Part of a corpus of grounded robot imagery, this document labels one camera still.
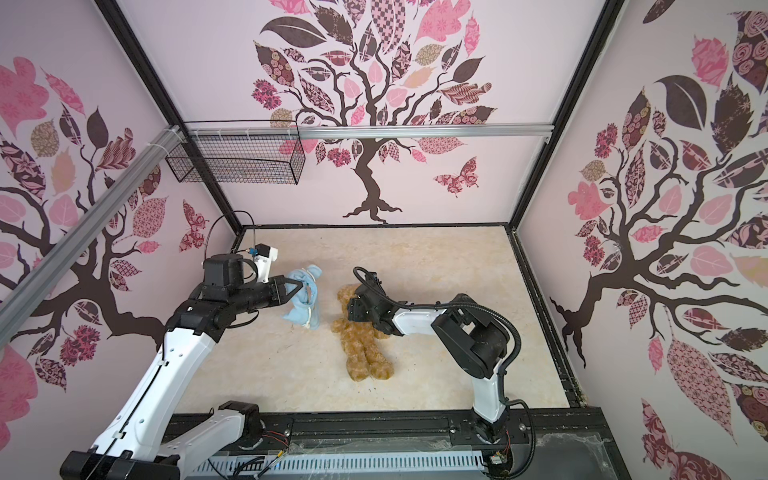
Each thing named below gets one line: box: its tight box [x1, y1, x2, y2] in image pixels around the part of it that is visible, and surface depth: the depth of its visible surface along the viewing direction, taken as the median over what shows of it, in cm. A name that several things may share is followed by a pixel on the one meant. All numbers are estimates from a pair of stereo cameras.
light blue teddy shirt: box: [283, 264, 322, 330], surface depth 76 cm
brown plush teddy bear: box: [331, 284, 395, 381], surface depth 82 cm
